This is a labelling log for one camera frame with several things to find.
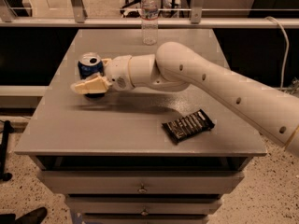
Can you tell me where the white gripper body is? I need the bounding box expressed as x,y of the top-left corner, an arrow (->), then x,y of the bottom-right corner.
105,55 -> 134,91

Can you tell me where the blue pepsi can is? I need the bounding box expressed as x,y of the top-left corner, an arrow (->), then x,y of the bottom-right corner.
78,52 -> 105,98

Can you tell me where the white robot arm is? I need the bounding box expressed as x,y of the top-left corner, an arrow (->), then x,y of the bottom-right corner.
71,42 -> 299,157

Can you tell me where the clear plastic water bottle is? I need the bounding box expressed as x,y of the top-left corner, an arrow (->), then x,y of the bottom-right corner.
140,0 -> 159,45

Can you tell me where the grey drawer cabinet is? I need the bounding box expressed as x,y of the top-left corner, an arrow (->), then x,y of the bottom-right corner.
16,29 -> 265,224

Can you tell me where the black office chair base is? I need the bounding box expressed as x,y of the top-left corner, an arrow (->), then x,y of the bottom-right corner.
120,0 -> 148,17

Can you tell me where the black snack bar wrapper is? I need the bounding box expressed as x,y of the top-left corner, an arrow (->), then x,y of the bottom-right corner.
162,109 -> 215,144

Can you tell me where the black stand pole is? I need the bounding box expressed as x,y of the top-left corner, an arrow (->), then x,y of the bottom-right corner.
0,120 -> 14,181

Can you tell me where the top grey drawer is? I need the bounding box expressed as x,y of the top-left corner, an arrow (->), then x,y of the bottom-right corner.
38,171 -> 244,194

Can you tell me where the grey drawer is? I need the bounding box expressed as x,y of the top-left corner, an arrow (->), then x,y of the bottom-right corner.
66,196 -> 221,215
38,171 -> 244,194

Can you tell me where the metal railing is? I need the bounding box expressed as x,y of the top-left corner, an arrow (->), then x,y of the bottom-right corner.
1,0 -> 299,29

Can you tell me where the middle grey drawer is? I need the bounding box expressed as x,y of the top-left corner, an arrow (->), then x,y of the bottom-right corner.
66,196 -> 221,215

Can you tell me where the black shoe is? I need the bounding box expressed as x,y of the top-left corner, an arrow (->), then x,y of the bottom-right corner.
0,207 -> 48,224

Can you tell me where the white cable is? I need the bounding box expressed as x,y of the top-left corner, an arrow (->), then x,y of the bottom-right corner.
264,16 -> 291,91

